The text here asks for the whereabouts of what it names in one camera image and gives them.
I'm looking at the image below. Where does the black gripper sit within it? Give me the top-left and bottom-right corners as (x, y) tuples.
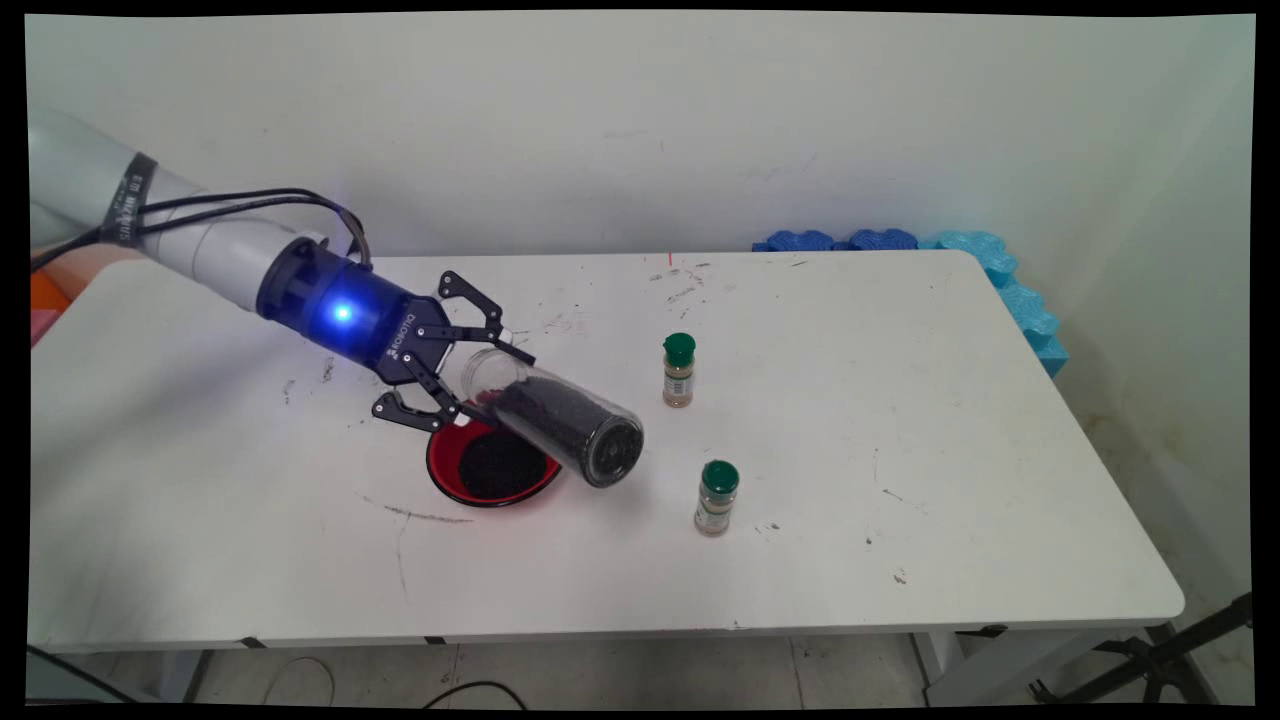
(255, 235), (537, 434)

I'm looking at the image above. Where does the clear jar with dark seeds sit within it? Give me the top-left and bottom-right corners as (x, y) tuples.
(460, 345), (646, 490)

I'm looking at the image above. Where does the red bowl with black rim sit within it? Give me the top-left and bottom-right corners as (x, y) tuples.
(426, 398), (564, 509)

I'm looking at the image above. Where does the dark seeds pile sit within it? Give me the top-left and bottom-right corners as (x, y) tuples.
(458, 425), (552, 501)

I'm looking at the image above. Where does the green-capped spice bottle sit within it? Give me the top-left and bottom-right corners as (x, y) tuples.
(694, 460), (741, 538)
(662, 333), (697, 409)

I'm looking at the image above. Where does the orange foam block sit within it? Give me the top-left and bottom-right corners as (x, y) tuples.
(30, 262), (73, 313)

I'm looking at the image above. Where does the white table leg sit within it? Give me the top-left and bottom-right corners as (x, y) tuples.
(150, 650), (213, 703)
(912, 630), (1101, 707)

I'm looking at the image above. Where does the light blue foam tile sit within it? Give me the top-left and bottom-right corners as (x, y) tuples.
(920, 230), (1069, 379)

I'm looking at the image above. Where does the black tripod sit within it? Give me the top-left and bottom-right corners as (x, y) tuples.
(1030, 592), (1253, 706)

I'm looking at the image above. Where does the thin black camera cable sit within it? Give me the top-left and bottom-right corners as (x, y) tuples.
(30, 198), (361, 273)

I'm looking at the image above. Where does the black floor cable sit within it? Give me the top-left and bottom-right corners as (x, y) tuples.
(28, 644), (136, 703)
(424, 681), (529, 709)

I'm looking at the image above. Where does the thin grey cable loop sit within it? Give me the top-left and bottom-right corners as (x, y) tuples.
(262, 656), (337, 707)

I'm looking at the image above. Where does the black velcro strap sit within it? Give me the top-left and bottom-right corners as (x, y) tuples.
(99, 151), (160, 247)

